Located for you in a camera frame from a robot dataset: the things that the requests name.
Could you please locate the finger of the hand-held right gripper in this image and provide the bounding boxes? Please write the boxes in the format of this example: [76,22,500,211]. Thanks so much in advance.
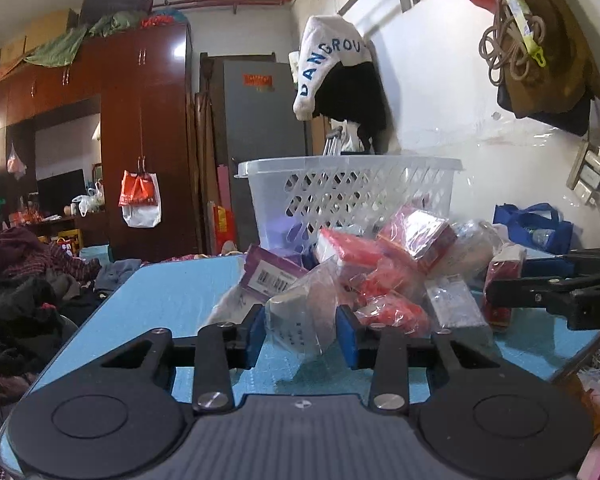
[485,266,600,312]
[522,247,600,279]

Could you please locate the white and black jacket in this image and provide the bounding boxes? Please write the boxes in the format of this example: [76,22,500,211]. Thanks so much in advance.
[291,14,390,157]

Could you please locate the wall power strip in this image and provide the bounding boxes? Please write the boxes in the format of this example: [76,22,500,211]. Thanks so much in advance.
[566,141,600,207]

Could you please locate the yellow strap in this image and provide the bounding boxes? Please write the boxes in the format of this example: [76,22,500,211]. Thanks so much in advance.
[484,0,549,68]

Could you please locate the blue plastic stool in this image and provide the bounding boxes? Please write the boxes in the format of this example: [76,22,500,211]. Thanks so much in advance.
[79,244,112,264]

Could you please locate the metal crutch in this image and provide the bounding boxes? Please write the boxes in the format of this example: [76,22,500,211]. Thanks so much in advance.
[321,129,348,157]

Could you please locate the red packets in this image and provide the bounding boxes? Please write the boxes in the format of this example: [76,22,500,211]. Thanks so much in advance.
[347,260,432,339]

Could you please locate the dark duffel bag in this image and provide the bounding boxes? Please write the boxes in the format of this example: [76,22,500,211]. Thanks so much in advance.
[78,0,154,28]

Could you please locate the red and white box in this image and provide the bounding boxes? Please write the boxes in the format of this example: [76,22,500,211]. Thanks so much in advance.
[482,249,527,332]

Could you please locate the beige item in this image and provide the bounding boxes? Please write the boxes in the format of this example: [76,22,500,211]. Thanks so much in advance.
[430,219,507,282]

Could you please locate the orange and white plastic bag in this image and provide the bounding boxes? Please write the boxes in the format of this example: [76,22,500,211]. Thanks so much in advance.
[118,169,162,229]

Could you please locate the brown hanging bag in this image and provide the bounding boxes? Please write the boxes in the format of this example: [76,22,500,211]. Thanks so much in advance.
[496,0,600,137]

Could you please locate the pink plastic bag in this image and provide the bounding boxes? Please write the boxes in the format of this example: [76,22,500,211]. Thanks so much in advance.
[6,141,29,182]

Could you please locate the green cloth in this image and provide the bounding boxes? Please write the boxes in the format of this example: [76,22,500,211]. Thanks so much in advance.
[24,10,153,68]

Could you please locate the white printed box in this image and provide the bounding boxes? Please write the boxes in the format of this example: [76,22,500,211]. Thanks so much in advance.
[424,275,492,334]

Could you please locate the black television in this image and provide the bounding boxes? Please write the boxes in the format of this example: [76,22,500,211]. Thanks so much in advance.
[36,169,87,211]

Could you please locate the purple packet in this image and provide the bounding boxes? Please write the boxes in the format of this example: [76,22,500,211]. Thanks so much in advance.
[244,243,311,304]

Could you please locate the grey door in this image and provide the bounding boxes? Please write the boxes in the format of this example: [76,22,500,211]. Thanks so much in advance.
[211,57,312,256]

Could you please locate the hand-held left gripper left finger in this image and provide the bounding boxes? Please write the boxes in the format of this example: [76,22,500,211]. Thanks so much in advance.
[82,304,267,414]

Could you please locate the pile of dark clothes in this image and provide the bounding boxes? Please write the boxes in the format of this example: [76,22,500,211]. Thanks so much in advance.
[0,226,103,378]

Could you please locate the dark red wooden wardrobe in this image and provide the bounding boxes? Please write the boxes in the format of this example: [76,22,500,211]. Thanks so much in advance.
[0,22,203,263]

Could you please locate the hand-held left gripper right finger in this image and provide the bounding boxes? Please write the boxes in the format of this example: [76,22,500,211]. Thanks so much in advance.
[336,304,520,415]

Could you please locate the wooden boards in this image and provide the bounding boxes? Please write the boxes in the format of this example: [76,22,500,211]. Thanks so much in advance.
[194,52,222,257]

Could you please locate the white plastic basket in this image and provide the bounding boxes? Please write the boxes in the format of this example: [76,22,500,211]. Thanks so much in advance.
[233,155,464,261]

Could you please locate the coiled rope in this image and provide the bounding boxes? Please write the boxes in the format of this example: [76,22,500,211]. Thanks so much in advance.
[480,10,548,87]

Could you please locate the red white tissue packet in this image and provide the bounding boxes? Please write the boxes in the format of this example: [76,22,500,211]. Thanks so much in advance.
[313,227,387,267]

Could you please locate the blue fabric bag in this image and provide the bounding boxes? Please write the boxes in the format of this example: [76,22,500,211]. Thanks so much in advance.
[492,203,574,255]

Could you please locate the red cloth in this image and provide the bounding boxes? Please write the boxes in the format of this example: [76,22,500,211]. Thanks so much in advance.
[140,9,191,31]

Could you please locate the large cardboard box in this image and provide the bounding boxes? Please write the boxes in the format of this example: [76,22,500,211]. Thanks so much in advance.
[24,8,79,54]

